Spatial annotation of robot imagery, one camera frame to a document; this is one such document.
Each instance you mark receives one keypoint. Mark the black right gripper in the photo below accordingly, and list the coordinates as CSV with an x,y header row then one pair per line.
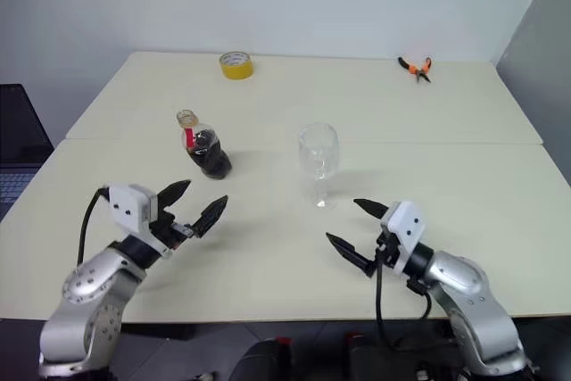
x,y
389,251

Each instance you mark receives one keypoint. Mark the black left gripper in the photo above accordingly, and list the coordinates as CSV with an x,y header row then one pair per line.
x,y
163,227

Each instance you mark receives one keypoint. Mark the clear wine glass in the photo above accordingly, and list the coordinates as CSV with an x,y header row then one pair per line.
x,y
317,149

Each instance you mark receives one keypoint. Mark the orange and black pliers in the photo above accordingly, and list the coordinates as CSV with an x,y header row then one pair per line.
x,y
415,69

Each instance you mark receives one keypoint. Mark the yellow tape roll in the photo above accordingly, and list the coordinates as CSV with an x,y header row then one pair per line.
x,y
236,72

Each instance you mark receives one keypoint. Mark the cola bottle yellow cap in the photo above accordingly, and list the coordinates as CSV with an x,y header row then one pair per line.
x,y
212,160

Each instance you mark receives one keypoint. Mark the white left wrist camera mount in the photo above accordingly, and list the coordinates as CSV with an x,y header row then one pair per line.
x,y
127,209

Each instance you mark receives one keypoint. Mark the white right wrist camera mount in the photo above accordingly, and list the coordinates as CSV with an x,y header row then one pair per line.
x,y
406,225

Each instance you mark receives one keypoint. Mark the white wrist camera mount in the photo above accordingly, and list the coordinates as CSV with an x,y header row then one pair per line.
x,y
127,209
406,225

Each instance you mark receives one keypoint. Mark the grey partition panel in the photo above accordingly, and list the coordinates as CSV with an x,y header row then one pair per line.
x,y
548,64

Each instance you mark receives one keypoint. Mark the dark laptop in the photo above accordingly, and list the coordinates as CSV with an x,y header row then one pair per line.
x,y
18,131

